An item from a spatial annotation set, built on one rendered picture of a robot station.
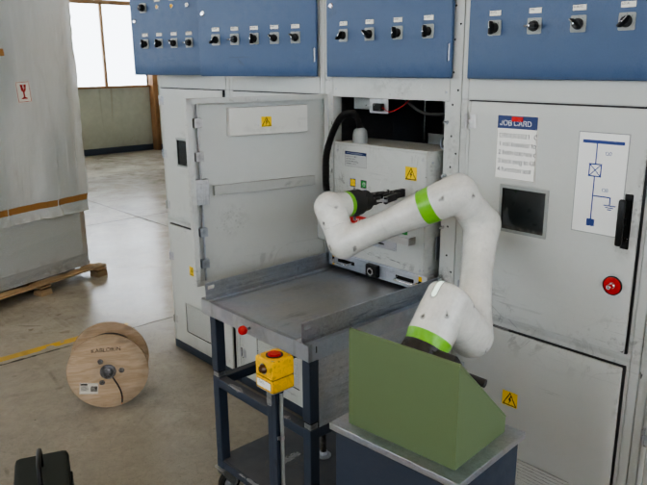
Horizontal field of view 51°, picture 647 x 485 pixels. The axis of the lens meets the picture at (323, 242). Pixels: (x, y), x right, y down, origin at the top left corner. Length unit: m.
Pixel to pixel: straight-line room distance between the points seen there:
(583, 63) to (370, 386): 1.12
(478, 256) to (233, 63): 1.56
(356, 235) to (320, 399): 0.56
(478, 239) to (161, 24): 2.22
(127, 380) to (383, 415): 2.09
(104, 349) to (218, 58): 1.55
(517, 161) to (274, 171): 1.04
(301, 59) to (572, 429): 1.77
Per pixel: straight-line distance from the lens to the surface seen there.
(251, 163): 2.80
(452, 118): 2.48
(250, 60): 3.12
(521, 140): 2.30
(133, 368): 3.66
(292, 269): 2.82
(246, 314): 2.44
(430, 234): 2.58
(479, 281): 2.08
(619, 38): 2.15
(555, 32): 2.24
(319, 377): 2.26
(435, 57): 2.49
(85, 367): 3.67
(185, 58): 3.65
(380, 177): 2.66
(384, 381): 1.78
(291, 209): 2.91
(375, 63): 2.68
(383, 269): 2.71
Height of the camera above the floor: 1.71
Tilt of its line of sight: 15 degrees down
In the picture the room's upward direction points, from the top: straight up
